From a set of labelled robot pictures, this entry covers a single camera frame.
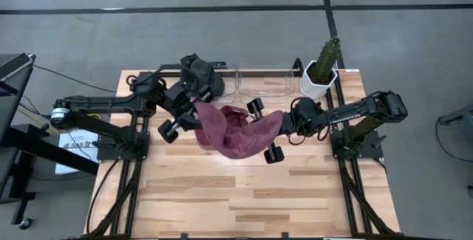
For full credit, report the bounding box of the black floor cable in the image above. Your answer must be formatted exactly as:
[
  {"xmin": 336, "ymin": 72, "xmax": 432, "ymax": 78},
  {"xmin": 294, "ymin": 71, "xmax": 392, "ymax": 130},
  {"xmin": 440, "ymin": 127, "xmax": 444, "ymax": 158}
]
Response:
[
  {"xmin": 32, "ymin": 64, "xmax": 86, "ymax": 86},
  {"xmin": 435, "ymin": 116, "xmax": 473, "ymax": 163}
]

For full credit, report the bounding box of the white paper sheet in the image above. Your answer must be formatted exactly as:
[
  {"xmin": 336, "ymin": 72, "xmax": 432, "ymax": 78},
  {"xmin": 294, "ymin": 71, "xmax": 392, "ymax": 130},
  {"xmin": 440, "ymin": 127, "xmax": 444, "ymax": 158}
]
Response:
[{"xmin": 54, "ymin": 128, "xmax": 103, "ymax": 176}]

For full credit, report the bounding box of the dark grey baseball cap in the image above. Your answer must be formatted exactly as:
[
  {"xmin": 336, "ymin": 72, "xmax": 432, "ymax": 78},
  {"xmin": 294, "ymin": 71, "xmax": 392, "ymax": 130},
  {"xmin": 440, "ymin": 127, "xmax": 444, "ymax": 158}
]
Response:
[{"xmin": 180, "ymin": 52, "xmax": 226, "ymax": 103}]

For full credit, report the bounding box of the clear plastic bin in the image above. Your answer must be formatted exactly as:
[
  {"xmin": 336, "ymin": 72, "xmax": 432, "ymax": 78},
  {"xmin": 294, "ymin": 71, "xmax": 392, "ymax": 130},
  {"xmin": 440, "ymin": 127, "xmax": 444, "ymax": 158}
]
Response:
[
  {"xmin": 206, "ymin": 61, "xmax": 240, "ymax": 99},
  {"xmin": 237, "ymin": 61, "xmax": 296, "ymax": 99}
]

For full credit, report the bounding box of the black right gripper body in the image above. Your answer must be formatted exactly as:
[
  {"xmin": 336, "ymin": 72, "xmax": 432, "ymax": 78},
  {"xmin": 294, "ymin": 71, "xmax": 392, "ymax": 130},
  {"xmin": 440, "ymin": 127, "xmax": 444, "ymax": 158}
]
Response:
[{"xmin": 246, "ymin": 97, "xmax": 313, "ymax": 165}]

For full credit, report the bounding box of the black caster wheel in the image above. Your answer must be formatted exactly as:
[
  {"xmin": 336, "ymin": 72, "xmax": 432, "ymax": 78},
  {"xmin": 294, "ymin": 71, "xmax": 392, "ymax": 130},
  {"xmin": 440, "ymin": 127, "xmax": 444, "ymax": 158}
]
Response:
[{"xmin": 17, "ymin": 216, "xmax": 34, "ymax": 231}]

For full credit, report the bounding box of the green cactus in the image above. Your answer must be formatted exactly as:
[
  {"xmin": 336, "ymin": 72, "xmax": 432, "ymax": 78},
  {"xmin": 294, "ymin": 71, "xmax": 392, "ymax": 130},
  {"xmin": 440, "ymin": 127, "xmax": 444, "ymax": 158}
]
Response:
[{"xmin": 313, "ymin": 35, "xmax": 342, "ymax": 86}]

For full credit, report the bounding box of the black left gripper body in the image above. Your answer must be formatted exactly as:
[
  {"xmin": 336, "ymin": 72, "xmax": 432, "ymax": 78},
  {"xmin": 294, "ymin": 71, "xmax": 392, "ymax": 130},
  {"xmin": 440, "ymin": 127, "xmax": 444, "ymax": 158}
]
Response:
[{"xmin": 157, "ymin": 80, "xmax": 214, "ymax": 144}]

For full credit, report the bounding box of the black metal desk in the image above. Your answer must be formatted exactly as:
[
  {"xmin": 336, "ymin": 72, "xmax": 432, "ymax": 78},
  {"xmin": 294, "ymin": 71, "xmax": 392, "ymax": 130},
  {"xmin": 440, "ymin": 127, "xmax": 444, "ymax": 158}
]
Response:
[{"xmin": 0, "ymin": 52, "xmax": 100, "ymax": 230}]

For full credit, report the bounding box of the dark tablet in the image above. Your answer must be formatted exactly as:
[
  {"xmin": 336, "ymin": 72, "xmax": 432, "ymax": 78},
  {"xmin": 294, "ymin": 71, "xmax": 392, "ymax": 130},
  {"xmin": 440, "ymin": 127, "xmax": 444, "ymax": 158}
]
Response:
[{"xmin": 0, "ymin": 52, "xmax": 35, "ymax": 82}]

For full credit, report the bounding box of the white faceted plant pot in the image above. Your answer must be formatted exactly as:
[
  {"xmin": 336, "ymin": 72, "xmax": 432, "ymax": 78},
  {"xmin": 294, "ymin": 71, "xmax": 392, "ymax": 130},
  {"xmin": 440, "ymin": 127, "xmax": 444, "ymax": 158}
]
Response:
[{"xmin": 299, "ymin": 59, "xmax": 339, "ymax": 100}]

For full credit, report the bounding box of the grey metal stand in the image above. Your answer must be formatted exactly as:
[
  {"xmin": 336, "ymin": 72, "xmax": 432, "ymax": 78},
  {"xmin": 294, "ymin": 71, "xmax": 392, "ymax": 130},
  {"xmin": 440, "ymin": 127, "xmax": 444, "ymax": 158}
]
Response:
[{"xmin": 438, "ymin": 102, "xmax": 473, "ymax": 126}]

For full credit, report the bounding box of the black aluminium table frame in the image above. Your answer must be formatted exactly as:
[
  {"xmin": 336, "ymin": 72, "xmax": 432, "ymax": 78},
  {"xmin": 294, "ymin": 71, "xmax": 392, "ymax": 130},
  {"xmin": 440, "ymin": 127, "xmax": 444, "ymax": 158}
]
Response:
[{"xmin": 84, "ymin": 62, "xmax": 402, "ymax": 240}]

